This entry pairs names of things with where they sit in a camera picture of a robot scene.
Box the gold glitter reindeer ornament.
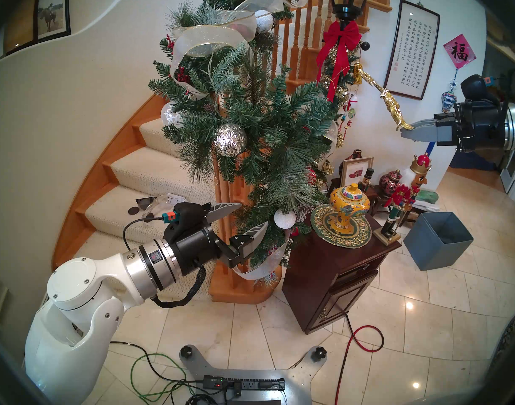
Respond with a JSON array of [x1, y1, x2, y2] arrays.
[[360, 68, 415, 132]]

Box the dark wooden stool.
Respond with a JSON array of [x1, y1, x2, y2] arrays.
[[399, 208, 420, 228]]

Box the sheer white gold-edged ribbon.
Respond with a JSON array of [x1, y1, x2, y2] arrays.
[[232, 227, 292, 281], [171, 0, 311, 99], [325, 121, 339, 156]]

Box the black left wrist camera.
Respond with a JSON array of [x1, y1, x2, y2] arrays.
[[163, 202, 210, 240]]

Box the framed Chinese calligraphy scroll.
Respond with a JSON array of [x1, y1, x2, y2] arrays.
[[383, 0, 441, 101]]

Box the dark cloisonne lidded jar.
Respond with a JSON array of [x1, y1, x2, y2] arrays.
[[379, 169, 403, 194]]

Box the grey metal robot base plate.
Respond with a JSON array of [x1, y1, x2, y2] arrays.
[[179, 344, 327, 405]]

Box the red diamond fu paper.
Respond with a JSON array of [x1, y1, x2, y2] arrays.
[[443, 33, 477, 70]]

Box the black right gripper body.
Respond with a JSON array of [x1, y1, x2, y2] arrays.
[[456, 100, 510, 153]]

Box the white glitter ball ornament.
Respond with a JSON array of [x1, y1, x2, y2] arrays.
[[253, 10, 275, 33], [274, 209, 297, 230]]

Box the silver faceted ball ornament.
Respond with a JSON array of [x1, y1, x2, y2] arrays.
[[214, 123, 247, 157]]

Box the dark patterned rug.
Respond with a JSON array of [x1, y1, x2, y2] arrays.
[[487, 311, 515, 379]]

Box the lamp post garland with tinsel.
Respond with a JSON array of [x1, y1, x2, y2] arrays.
[[318, 41, 361, 177]]

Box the small silver picture frame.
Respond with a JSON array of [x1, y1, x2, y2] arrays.
[[340, 157, 375, 189]]

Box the dark wooden cabinet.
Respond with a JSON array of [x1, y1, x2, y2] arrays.
[[281, 189, 403, 335]]

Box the wooden stair balustrade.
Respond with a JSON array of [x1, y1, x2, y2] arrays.
[[211, 0, 414, 282]]

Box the blue porcelain charm with tassel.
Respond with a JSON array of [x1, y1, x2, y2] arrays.
[[426, 69, 459, 156]]

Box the thin black camera cable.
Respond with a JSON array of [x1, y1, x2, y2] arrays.
[[122, 216, 165, 252]]

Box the green pine Christmas garland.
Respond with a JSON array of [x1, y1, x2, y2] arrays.
[[148, 0, 340, 282]]

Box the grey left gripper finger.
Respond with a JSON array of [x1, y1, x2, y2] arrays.
[[202, 202, 243, 224], [230, 221, 269, 262]]

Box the green gold round mat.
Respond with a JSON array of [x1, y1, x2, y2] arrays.
[[310, 202, 372, 249]]

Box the framed horse rider photo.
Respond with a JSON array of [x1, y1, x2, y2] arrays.
[[33, 0, 71, 42]]

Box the black floor cable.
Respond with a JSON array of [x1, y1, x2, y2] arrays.
[[110, 341, 207, 405]]

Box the black braided cable sleeve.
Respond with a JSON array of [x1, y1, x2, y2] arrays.
[[151, 265, 207, 309]]

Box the green cable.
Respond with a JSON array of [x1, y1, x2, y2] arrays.
[[130, 353, 207, 402]]

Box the brown framed picture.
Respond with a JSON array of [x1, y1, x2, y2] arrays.
[[2, 0, 41, 57]]

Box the blue floor rug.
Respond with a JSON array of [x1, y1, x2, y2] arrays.
[[449, 152, 494, 170]]

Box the red velvet bow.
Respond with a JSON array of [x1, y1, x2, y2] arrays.
[[316, 19, 362, 103]]

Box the clear glass ball ornament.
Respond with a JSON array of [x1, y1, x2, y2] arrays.
[[160, 103, 184, 127]]

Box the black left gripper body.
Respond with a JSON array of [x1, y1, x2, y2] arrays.
[[170, 225, 242, 277]]

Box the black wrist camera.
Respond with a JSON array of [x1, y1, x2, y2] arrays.
[[163, 202, 210, 240], [461, 74, 502, 103]]

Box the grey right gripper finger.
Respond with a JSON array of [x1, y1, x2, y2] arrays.
[[411, 114, 457, 130], [401, 128, 457, 146]]

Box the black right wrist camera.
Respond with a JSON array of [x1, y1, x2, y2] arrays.
[[461, 74, 502, 103]]

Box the red and black cable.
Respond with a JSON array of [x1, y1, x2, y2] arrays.
[[334, 313, 385, 405]]

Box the blue-grey waste bin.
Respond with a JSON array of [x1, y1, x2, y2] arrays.
[[403, 211, 474, 272]]

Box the clear plastic packaging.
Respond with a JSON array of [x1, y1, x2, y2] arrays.
[[150, 192, 186, 217]]

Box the large red crowned nutcracker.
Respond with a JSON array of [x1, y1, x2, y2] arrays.
[[386, 153, 433, 223]]

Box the black lantern lamp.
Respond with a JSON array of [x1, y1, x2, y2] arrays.
[[328, 0, 374, 23]]

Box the carpeted wooden staircase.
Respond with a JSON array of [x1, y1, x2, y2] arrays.
[[51, 92, 283, 305]]

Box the yellow porcelain lidded jar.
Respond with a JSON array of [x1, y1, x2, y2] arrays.
[[329, 183, 371, 235]]

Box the black power strip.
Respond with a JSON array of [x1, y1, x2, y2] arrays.
[[203, 375, 286, 394]]

